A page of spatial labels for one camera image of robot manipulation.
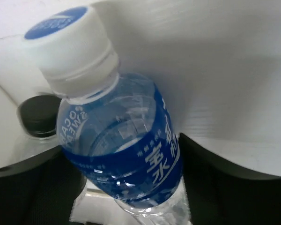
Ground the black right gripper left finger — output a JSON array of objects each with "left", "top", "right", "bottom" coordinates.
[{"left": 0, "top": 147, "right": 86, "bottom": 225}]

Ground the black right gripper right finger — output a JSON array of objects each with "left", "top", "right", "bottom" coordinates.
[{"left": 178, "top": 133, "right": 281, "bottom": 225}]

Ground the blue label water bottle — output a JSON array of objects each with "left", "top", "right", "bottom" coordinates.
[{"left": 23, "top": 6, "right": 190, "bottom": 225}]

